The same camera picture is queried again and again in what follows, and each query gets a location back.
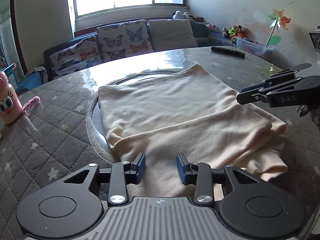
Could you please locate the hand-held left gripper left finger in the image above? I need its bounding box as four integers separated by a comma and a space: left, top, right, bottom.
60, 152, 146, 205

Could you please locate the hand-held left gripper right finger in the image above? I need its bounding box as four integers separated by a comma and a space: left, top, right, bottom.
176, 153, 263, 205

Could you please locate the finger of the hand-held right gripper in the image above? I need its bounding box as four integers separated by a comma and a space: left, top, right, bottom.
236, 77, 304, 105
239, 69, 300, 94

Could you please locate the cream fleece top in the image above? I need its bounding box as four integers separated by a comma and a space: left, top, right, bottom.
98, 63, 288, 198

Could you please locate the clear plastic storage box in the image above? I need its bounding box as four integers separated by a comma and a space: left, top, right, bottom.
236, 37, 273, 55

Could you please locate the black remote control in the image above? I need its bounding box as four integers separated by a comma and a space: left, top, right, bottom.
211, 45, 246, 59

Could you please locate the orange green plush toy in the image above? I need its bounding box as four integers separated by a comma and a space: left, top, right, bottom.
222, 24, 248, 41

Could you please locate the dark grey box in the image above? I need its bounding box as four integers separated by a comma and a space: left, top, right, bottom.
309, 29, 320, 46

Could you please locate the colourful paper pinwheel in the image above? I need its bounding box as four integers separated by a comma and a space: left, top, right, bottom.
265, 9, 292, 48

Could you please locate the plain beige cushion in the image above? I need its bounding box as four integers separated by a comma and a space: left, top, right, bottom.
147, 19, 199, 52

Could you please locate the white plush toy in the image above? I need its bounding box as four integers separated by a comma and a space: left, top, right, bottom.
172, 10, 192, 20

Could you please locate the wide butterfly print cushion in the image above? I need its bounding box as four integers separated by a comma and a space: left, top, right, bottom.
49, 35, 103, 78

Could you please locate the tall butterfly print cushion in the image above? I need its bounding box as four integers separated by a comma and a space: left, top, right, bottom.
96, 19, 152, 63

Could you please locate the grey patterned cloth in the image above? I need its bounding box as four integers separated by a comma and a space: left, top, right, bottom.
24, 66, 48, 85

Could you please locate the dark blue sofa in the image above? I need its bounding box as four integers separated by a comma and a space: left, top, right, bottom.
44, 21, 250, 80

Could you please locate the pink cartoon face bottle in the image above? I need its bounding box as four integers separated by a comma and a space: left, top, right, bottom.
0, 70, 20, 125

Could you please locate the colourful toy box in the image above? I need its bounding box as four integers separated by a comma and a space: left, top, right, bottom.
0, 61, 22, 85

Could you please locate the dark wooden door frame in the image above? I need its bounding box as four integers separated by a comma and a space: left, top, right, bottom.
9, 0, 28, 79

